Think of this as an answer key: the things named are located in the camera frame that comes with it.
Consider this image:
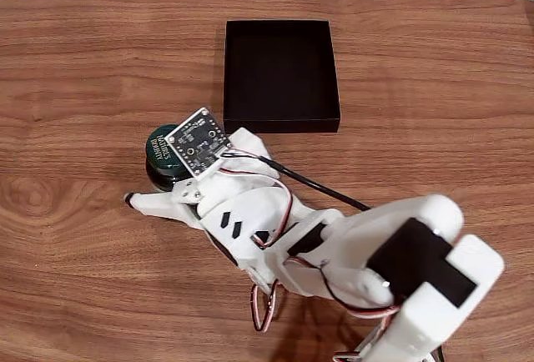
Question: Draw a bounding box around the red white black servo wire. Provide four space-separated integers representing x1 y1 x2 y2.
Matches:
219 165 294 250
249 278 281 334
333 347 366 362

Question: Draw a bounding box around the black camera cable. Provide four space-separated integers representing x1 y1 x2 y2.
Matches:
223 151 372 213

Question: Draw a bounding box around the green pill bottle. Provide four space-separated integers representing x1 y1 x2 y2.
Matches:
144 122 201 194

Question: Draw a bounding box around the camera board on white mount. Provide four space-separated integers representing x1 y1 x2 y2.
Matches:
164 106 234 184

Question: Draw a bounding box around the black open cardboard box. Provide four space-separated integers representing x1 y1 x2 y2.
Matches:
222 18 342 135

